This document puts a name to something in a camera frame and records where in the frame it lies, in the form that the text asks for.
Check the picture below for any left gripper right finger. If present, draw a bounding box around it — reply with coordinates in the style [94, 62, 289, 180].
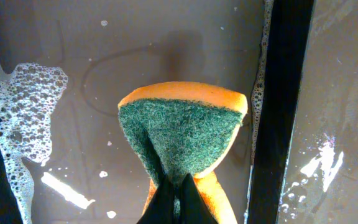
[180, 174, 218, 224]

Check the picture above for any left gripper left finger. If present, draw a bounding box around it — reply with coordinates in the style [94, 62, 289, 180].
[137, 177, 174, 224]

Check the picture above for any green and orange sponge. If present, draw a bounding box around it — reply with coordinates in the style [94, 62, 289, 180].
[117, 82, 248, 224]

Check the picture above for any large brown serving tray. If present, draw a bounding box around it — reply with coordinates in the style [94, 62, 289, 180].
[277, 0, 358, 224]

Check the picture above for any small black water tray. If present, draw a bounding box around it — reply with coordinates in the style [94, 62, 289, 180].
[0, 0, 316, 224]

